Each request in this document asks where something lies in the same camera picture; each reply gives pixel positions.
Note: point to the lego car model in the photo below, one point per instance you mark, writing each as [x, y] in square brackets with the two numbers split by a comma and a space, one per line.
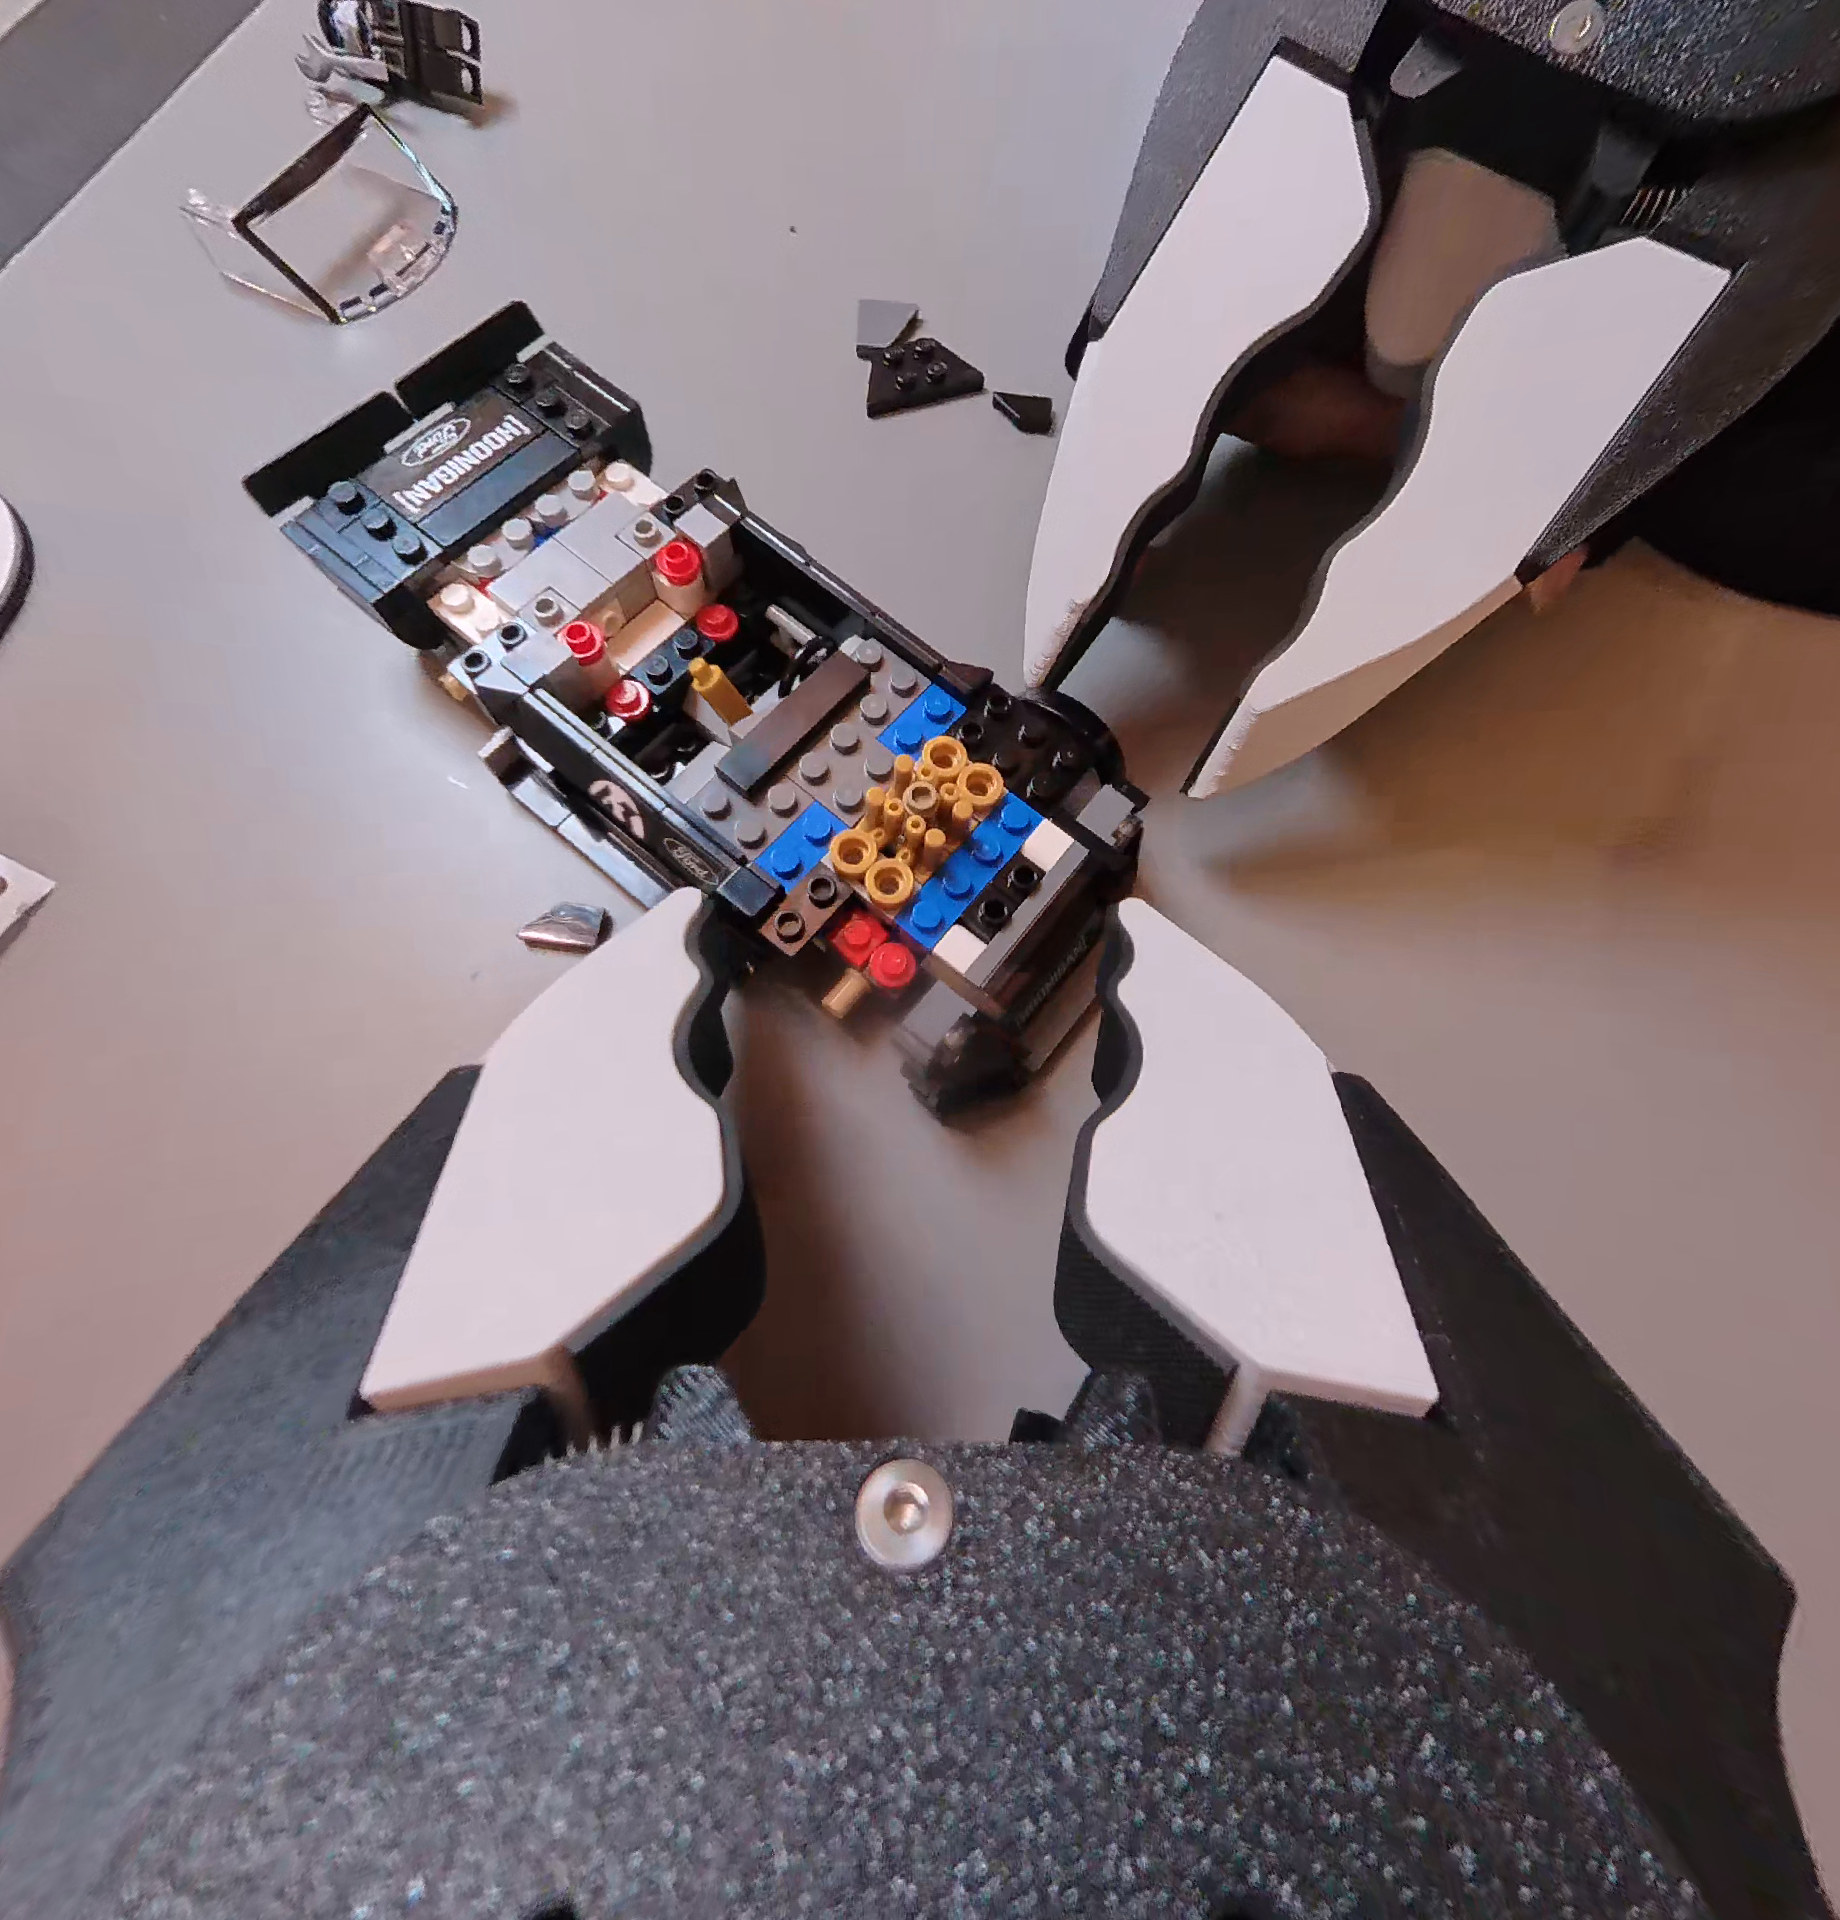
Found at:
[712, 692]

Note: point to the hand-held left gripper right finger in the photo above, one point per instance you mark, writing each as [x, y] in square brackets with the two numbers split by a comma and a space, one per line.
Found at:
[1252, 1201]

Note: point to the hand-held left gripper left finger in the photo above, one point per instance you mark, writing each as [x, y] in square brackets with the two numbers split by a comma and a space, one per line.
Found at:
[562, 1186]

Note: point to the dark lego slope piece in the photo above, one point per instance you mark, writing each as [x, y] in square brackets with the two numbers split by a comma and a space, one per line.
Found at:
[563, 924]

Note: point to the black wedge lego plate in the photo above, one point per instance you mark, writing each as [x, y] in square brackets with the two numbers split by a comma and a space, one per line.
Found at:
[927, 380]

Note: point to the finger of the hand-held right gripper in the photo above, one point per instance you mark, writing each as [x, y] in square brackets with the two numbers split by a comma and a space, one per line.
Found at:
[1507, 482]
[1206, 301]

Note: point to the tiny black lego piece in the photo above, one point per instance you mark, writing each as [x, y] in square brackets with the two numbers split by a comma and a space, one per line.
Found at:
[1023, 412]

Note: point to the small black lego assembly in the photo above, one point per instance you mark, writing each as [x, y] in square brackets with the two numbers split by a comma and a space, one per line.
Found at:
[412, 47]

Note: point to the clear lego windshield piece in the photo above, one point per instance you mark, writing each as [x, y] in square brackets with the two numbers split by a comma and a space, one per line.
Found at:
[336, 227]

